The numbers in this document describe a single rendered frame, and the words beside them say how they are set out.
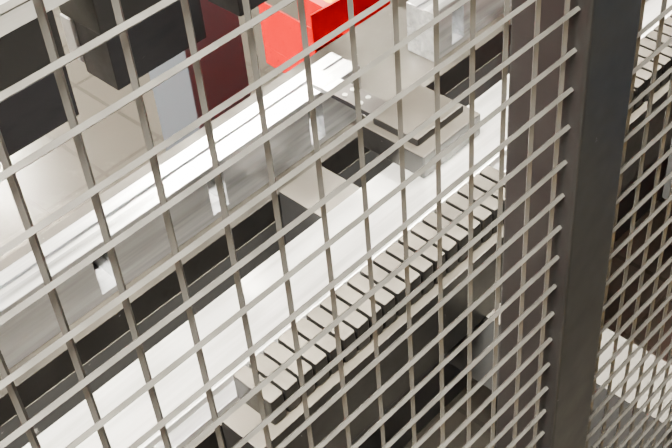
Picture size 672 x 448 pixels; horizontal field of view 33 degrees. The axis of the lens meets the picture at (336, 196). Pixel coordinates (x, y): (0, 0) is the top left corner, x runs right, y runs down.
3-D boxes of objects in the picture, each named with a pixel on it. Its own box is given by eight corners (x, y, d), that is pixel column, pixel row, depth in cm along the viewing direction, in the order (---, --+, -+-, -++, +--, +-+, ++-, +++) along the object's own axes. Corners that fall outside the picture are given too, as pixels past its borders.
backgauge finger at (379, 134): (342, 66, 168) (340, 38, 164) (480, 134, 153) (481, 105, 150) (285, 105, 162) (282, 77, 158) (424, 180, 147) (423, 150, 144)
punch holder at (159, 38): (166, 13, 147) (142, -103, 136) (209, 36, 142) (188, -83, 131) (73, 67, 139) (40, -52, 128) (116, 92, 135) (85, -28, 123)
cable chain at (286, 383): (487, 187, 143) (488, 163, 141) (525, 207, 140) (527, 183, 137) (236, 397, 121) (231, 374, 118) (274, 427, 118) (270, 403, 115)
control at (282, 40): (338, 21, 236) (332, -56, 224) (392, 50, 226) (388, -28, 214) (266, 63, 226) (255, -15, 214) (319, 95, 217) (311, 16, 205)
